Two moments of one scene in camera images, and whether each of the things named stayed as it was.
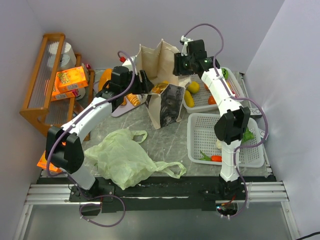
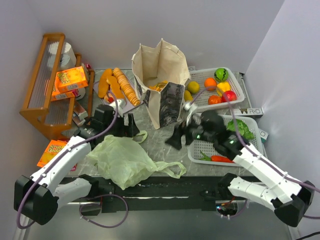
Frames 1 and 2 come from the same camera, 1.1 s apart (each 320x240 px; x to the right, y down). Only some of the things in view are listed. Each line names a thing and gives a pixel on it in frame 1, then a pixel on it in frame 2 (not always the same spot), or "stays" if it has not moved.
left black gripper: (140, 83) -> (121, 126)
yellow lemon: (194, 87) stays
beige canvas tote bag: (166, 103) stays
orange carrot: (213, 158) stays
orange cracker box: (70, 79) stays
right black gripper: (178, 64) -> (188, 135)
